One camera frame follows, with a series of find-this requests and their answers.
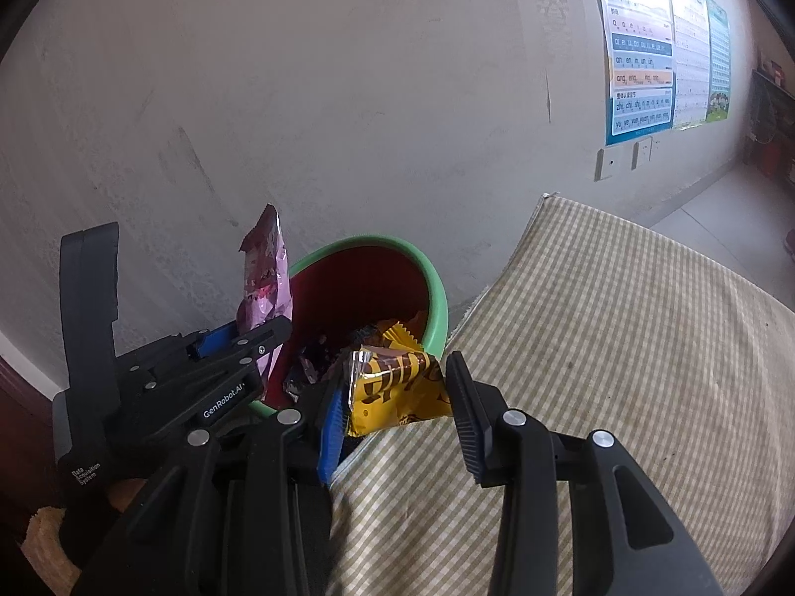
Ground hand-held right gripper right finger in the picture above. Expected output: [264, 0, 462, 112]
[446, 351, 724, 596]

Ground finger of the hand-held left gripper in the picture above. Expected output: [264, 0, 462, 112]
[186, 321, 242, 361]
[205, 315, 294, 386]

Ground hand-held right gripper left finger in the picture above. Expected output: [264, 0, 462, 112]
[75, 385, 347, 596]

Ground pink snack wrapper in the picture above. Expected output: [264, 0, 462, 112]
[238, 204, 293, 398]

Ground orange yellow snack wrapper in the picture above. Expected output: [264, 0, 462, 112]
[341, 348, 453, 439]

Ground green bin with red inside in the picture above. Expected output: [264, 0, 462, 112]
[248, 236, 449, 423]

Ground beige fluffy cushion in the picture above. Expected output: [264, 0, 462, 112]
[21, 506, 81, 578]

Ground dark desk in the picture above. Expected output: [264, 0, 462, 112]
[742, 68, 795, 168]

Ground blue letter wall poster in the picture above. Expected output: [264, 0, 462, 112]
[590, 0, 677, 147]

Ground white chart wall poster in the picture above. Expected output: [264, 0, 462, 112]
[666, 0, 712, 131]

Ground green chart wall poster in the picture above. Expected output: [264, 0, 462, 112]
[704, 0, 732, 123]

